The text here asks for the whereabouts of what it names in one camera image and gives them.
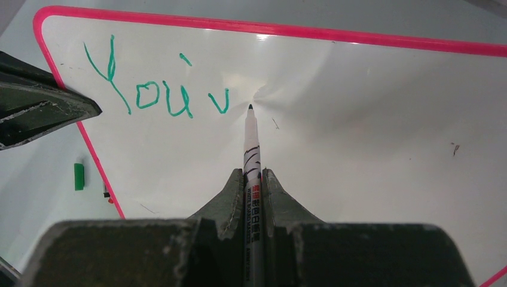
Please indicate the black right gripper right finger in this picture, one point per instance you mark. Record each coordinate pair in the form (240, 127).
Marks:
(303, 250)

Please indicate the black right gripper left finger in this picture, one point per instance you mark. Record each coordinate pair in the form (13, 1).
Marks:
(204, 249)

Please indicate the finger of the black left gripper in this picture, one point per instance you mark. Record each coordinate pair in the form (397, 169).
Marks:
(33, 105)

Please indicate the green marker cap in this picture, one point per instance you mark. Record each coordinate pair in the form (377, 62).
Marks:
(79, 176)

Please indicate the green whiteboard marker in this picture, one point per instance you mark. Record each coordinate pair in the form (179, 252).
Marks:
(254, 274)

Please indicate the pink-framed whiteboard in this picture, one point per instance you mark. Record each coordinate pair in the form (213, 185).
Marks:
(358, 127)

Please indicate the red-capped whiteboard marker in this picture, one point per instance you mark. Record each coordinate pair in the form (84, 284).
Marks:
(107, 194)

